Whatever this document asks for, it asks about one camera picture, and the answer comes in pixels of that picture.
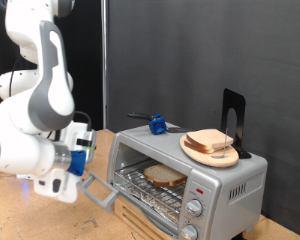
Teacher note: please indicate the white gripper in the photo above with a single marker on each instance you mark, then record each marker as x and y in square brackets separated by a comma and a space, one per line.
[71, 136]

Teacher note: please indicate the spatula with blue grip block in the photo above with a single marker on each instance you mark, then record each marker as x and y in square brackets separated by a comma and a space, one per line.
[157, 125]

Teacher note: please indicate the white bread slice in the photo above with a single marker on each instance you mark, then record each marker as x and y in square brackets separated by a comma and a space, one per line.
[195, 148]
[206, 138]
[165, 176]

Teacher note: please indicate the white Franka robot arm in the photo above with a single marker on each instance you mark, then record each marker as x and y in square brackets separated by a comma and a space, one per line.
[53, 100]

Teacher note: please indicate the silver oven knob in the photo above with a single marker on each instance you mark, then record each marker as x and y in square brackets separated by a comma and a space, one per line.
[189, 232]
[194, 207]

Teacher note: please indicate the silver toaster oven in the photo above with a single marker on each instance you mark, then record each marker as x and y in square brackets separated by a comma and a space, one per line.
[223, 213]

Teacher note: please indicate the vertical metal pole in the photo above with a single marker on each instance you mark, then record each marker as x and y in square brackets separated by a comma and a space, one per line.
[104, 66]

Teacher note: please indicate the aluminium foil tray liner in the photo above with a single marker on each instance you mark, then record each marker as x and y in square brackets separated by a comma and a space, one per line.
[156, 211]

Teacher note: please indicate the round wooden board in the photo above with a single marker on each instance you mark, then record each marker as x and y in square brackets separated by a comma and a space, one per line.
[220, 161]

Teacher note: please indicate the black metal bookend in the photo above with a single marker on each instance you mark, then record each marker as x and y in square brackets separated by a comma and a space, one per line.
[238, 103]

